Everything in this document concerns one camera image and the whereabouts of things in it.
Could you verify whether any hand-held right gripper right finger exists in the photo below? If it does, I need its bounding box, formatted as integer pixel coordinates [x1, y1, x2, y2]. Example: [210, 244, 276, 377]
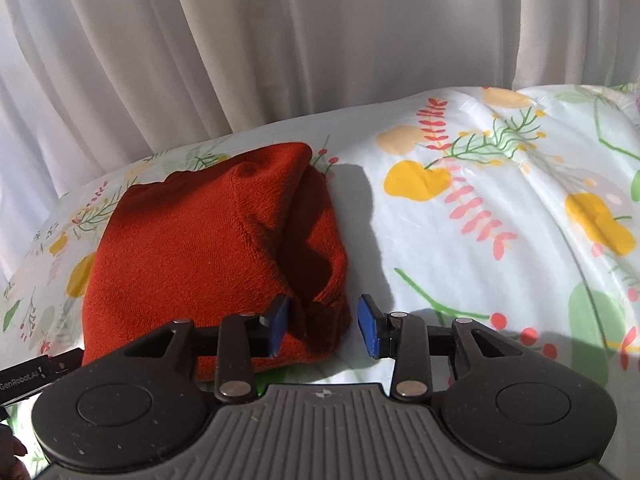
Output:
[357, 293, 522, 402]

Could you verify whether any floral printed blanket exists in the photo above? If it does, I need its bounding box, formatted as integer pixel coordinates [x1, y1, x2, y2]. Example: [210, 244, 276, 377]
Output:
[0, 82, 640, 463]

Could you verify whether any red knit garment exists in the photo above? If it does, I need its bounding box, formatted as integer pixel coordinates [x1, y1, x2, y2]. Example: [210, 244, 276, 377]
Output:
[81, 142, 352, 384]

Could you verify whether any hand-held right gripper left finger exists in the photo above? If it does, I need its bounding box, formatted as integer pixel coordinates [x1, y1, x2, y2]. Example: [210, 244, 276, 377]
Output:
[124, 293, 292, 404]

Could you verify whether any person's left hand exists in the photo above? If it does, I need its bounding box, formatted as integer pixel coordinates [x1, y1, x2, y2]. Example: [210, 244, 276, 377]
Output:
[0, 425, 29, 480]

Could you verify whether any white curtain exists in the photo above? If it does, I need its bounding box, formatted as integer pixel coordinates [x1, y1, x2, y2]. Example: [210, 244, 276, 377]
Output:
[0, 0, 640, 286]

